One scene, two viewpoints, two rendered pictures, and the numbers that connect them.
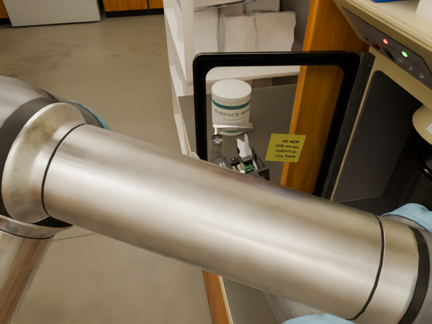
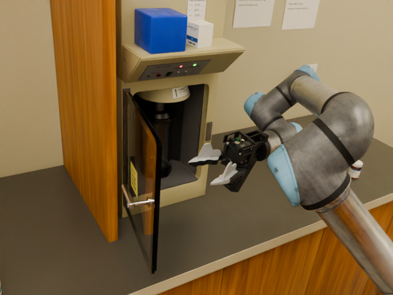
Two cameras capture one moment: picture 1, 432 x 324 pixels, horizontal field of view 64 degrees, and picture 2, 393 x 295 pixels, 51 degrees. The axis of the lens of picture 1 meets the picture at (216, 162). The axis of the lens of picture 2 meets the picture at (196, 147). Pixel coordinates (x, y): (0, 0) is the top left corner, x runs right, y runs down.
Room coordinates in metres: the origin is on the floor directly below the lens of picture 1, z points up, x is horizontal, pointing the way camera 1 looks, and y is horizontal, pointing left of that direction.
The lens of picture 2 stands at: (0.79, 0.79, 1.80)
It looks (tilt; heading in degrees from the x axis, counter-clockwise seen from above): 28 degrees down; 248
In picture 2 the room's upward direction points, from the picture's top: 5 degrees clockwise
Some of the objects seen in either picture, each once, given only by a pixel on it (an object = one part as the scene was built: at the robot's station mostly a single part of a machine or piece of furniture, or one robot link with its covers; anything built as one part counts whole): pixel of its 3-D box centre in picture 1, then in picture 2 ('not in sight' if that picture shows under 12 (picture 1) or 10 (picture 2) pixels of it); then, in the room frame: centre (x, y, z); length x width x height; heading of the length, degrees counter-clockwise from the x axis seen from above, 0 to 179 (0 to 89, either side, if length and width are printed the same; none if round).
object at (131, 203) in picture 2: not in sight; (134, 195); (0.62, -0.04, 1.20); 0.10 x 0.05 x 0.03; 92
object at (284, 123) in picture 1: (267, 141); (139, 181); (0.59, -0.11, 1.19); 0.30 x 0.01 x 0.40; 92
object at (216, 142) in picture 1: (216, 149); not in sight; (0.57, 0.00, 1.18); 0.02 x 0.02 x 0.06; 2
